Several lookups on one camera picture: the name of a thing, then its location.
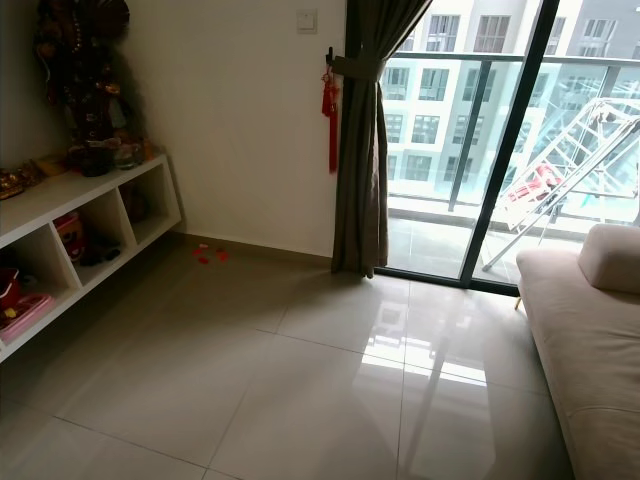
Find beige fabric sofa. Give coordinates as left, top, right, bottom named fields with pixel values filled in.
left=514, top=224, right=640, bottom=480

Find beige sofa armrest cushion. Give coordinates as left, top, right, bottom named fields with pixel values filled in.
left=577, top=224, right=640, bottom=296

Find golden ornament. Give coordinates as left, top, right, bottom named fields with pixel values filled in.
left=0, top=164, right=43, bottom=202

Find red and pink toy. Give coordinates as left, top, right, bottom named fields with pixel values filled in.
left=0, top=265, right=54, bottom=347

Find white open shelf unit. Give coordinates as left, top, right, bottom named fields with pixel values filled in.
left=0, top=155, right=184, bottom=363

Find dark shoes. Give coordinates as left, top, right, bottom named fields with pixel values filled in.
left=82, top=238, right=122, bottom=267

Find small glass jar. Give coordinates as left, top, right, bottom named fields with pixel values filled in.
left=115, top=143, right=145, bottom=170

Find dark carved wooden statue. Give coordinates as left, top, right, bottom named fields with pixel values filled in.
left=32, top=0, right=152, bottom=179

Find red paper scraps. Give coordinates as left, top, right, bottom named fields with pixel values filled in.
left=189, top=242, right=232, bottom=266

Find red tassel ornament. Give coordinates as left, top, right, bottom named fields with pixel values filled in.
left=321, top=69, right=341, bottom=175

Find dark grey curtain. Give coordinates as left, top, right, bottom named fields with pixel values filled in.
left=331, top=0, right=434, bottom=280

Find dark grey curtain tieback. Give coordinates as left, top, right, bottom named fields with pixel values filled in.
left=329, top=53, right=388, bottom=84

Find white apartment building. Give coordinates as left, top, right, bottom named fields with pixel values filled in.
left=384, top=0, right=640, bottom=217

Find grey glass balcony railing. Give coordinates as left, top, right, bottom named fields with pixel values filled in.
left=383, top=47, right=640, bottom=229

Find red garment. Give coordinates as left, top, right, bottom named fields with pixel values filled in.
left=510, top=163, right=567, bottom=205

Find white folding drying rack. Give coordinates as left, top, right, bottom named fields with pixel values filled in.
left=479, top=94, right=640, bottom=274

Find black sliding door frame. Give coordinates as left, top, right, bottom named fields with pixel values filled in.
left=375, top=0, right=640, bottom=298

